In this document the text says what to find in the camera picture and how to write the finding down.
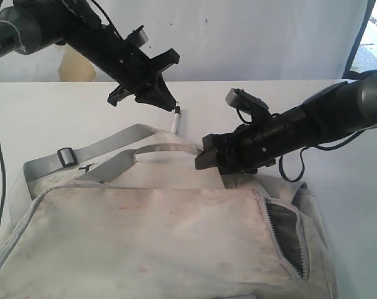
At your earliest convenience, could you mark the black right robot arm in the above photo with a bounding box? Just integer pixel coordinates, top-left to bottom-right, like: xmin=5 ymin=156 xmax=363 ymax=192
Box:
xmin=195 ymin=71 xmax=377 ymax=174

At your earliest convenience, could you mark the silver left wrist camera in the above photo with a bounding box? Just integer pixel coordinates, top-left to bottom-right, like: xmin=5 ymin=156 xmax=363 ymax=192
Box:
xmin=126 ymin=25 xmax=149 ymax=48

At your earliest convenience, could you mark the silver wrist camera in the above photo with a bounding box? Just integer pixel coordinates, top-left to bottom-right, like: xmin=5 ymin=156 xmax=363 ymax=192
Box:
xmin=225 ymin=88 xmax=270 ymax=118
xmin=126 ymin=25 xmax=149 ymax=48

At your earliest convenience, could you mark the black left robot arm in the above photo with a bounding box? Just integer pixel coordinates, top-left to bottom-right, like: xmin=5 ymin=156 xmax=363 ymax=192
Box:
xmin=0 ymin=1 xmax=180 ymax=112

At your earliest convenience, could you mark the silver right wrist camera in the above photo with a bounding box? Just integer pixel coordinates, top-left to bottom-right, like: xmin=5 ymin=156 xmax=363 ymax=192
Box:
xmin=225 ymin=88 xmax=270 ymax=118

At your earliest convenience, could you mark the black capped white marker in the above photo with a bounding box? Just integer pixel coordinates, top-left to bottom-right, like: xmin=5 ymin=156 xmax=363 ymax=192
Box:
xmin=170 ymin=105 xmax=181 ymax=135

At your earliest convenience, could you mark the white canvas backpack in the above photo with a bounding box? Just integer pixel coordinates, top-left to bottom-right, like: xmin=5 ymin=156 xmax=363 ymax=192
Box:
xmin=0 ymin=125 xmax=338 ymax=298

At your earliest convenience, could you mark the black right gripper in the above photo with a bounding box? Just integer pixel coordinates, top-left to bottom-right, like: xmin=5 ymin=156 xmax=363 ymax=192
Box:
xmin=195 ymin=115 xmax=304 ymax=174

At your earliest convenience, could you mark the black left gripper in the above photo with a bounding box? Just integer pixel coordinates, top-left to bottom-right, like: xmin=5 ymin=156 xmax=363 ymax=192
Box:
xmin=67 ymin=18 xmax=180 ymax=112

